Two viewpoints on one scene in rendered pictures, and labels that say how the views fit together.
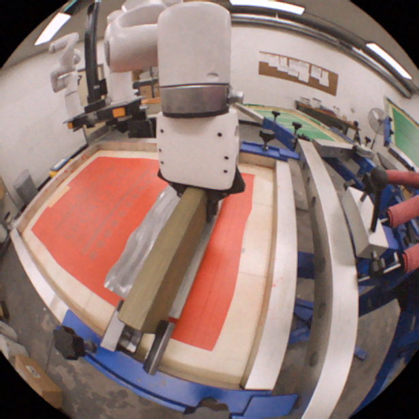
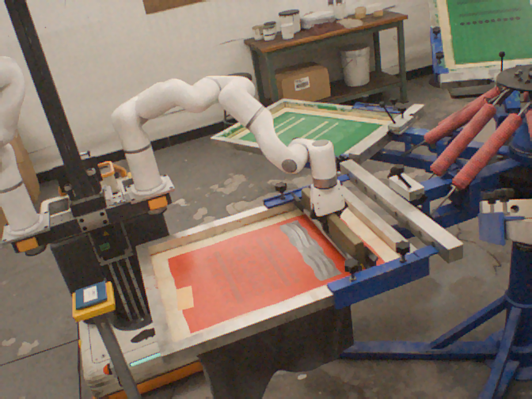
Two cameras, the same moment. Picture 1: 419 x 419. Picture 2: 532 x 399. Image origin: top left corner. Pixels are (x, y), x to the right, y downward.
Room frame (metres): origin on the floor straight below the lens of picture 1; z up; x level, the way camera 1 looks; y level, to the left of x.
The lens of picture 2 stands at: (-0.94, 0.91, 1.92)
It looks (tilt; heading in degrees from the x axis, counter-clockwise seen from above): 28 degrees down; 329
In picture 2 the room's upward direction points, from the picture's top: 11 degrees counter-clockwise
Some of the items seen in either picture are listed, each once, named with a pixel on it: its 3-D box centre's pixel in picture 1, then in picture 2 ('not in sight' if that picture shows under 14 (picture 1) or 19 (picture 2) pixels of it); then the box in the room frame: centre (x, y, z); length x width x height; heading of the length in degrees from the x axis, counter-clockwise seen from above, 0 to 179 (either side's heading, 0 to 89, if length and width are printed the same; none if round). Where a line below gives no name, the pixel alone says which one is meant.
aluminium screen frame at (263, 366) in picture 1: (113, 198); (268, 256); (0.26, 0.23, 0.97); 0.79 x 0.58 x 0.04; 73
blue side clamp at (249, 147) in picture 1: (237, 152); (303, 198); (0.46, -0.08, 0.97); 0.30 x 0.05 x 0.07; 73
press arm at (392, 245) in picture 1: (369, 240); (420, 193); (0.10, -0.31, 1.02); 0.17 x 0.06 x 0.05; 73
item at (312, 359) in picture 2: not in sight; (286, 358); (0.08, 0.34, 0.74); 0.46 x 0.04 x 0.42; 73
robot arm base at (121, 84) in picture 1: (123, 85); (142, 166); (0.75, 0.38, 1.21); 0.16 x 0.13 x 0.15; 165
